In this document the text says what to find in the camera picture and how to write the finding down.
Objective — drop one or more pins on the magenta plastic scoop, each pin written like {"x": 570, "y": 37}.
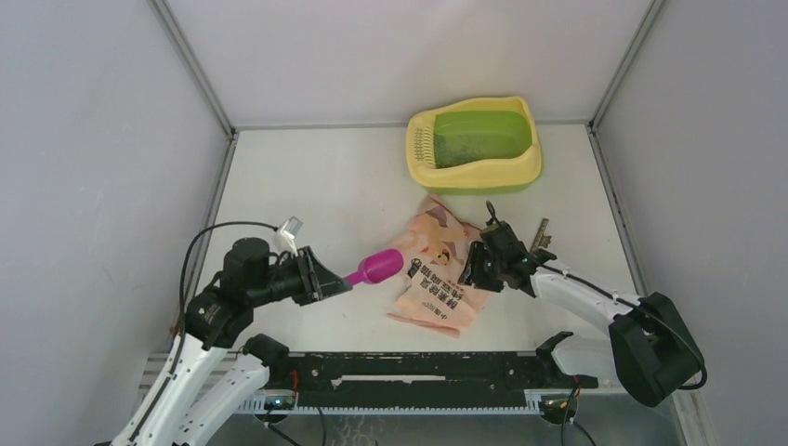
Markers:
{"x": 377, "y": 268}

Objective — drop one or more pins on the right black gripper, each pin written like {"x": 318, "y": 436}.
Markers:
{"x": 472, "y": 273}

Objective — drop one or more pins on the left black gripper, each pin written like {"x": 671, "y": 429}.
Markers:
{"x": 319, "y": 282}

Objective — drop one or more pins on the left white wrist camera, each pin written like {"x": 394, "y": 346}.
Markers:
{"x": 285, "y": 235}

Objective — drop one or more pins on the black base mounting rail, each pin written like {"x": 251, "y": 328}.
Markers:
{"x": 409, "y": 377}

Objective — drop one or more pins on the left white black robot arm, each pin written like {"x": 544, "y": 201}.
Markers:
{"x": 173, "y": 391}

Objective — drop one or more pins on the white slotted cable duct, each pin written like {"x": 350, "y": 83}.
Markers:
{"x": 528, "y": 404}

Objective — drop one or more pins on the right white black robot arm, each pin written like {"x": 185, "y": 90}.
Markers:
{"x": 650, "y": 351}

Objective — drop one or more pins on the yellow green litter box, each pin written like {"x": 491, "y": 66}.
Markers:
{"x": 488, "y": 176}

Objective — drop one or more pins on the pink cat litter bag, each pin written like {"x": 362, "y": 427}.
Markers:
{"x": 435, "y": 248}

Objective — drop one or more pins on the green cat litter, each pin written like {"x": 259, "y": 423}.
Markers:
{"x": 464, "y": 147}

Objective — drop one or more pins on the black sealing clip strip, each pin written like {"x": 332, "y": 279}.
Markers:
{"x": 541, "y": 239}

